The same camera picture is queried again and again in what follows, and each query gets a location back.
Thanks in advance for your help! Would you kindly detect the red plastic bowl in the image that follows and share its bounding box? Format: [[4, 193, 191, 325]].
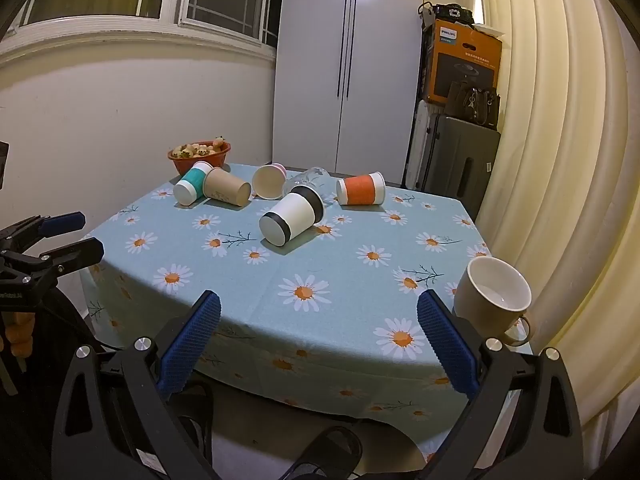
[[167, 140, 232, 175]]

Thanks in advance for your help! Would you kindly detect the teal and white paper cup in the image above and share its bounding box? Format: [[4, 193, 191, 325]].
[[173, 161, 217, 206]]

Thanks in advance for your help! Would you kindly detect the pink and white paper cup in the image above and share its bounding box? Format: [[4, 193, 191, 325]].
[[251, 162, 287, 200]]

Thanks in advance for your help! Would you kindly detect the pile of small pale fruits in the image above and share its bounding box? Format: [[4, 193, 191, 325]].
[[172, 136, 228, 159]]

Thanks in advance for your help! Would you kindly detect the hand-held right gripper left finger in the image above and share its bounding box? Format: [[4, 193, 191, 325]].
[[50, 289, 223, 480]]

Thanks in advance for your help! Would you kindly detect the dark handbag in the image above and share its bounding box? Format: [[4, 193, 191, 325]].
[[444, 80, 501, 129]]

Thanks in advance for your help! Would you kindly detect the black and white paper cup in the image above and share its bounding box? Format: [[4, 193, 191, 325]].
[[258, 185, 326, 247]]

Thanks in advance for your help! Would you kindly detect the black device with cables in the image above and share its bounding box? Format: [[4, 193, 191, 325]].
[[418, 2, 474, 27]]

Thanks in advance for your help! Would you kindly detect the grey wardrobe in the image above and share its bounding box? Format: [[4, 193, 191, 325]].
[[271, 0, 427, 187]]

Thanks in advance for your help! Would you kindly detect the orange and black cardboard box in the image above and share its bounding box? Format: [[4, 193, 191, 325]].
[[419, 18, 504, 107]]

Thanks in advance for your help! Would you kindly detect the beige ceramic mug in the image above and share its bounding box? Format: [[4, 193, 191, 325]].
[[453, 257, 536, 347]]

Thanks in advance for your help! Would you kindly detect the brown paper cup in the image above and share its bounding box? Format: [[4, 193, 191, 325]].
[[202, 167, 252, 208]]

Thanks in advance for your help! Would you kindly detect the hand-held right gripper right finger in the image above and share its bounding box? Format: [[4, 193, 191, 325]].
[[416, 289, 586, 480]]

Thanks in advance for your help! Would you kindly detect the grey suitcase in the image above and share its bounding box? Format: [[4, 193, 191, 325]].
[[416, 112, 502, 207]]

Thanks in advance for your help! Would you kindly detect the black slipper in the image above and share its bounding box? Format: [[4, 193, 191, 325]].
[[284, 425, 364, 480]]

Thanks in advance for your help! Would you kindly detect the orange paper cup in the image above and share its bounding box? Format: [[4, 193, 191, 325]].
[[335, 172, 386, 206]]

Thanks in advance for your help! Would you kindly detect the clear glass cup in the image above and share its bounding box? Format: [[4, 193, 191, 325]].
[[282, 166, 332, 200]]

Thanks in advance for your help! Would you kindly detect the cream curtain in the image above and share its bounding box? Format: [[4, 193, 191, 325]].
[[472, 0, 640, 480]]

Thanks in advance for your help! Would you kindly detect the person's left hand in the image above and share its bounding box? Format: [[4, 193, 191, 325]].
[[0, 310, 35, 358]]

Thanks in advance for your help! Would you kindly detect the blue daisy tablecloth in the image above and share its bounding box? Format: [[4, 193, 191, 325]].
[[80, 162, 534, 464]]

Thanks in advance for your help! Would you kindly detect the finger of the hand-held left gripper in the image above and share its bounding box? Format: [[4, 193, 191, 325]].
[[0, 211, 86, 252], [0, 237, 105, 282]]

